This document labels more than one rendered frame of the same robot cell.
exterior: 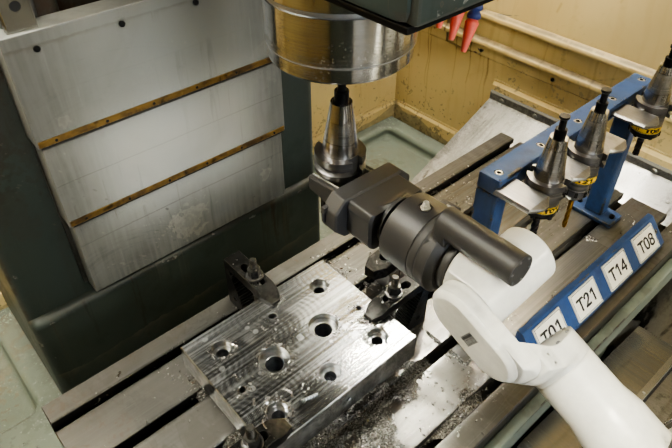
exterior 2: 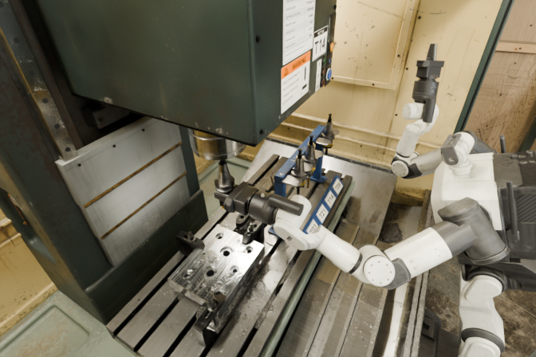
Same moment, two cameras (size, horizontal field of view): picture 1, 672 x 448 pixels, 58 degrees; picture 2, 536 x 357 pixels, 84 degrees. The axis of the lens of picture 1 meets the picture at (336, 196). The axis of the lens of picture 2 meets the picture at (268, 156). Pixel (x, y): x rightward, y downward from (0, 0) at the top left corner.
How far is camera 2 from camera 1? 0.23 m
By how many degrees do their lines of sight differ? 15
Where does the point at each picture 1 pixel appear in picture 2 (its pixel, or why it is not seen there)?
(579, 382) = (328, 242)
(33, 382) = (84, 322)
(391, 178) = (246, 186)
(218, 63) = (155, 152)
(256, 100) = (173, 163)
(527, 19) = not seen: hidden behind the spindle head
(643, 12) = (316, 99)
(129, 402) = (147, 310)
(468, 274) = (284, 215)
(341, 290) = (229, 235)
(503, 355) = (302, 240)
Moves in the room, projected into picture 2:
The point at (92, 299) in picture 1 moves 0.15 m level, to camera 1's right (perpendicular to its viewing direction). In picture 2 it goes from (112, 271) to (151, 260)
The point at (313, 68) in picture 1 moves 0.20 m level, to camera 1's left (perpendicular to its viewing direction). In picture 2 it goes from (214, 155) to (134, 172)
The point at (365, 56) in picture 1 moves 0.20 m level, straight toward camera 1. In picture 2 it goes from (232, 148) to (250, 196)
